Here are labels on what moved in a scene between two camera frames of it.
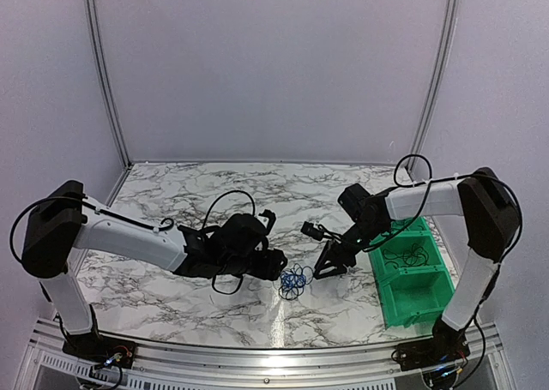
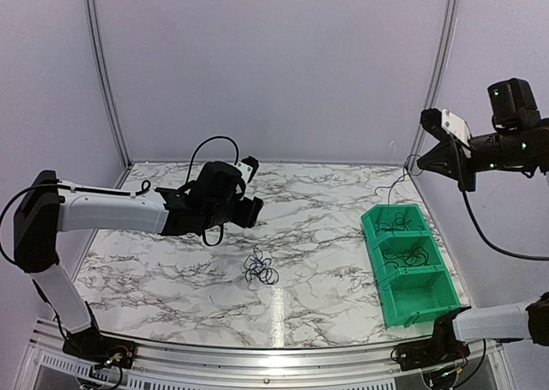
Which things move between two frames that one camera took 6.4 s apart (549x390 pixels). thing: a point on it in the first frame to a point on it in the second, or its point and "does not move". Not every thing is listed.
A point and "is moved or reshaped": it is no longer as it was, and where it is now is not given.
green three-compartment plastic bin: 411,273 does not move
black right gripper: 336,255 to 442,159
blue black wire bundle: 293,281 is moved or reshaped
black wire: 418,256 does not move
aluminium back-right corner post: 441,68 does not move
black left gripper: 271,267 to 246,218
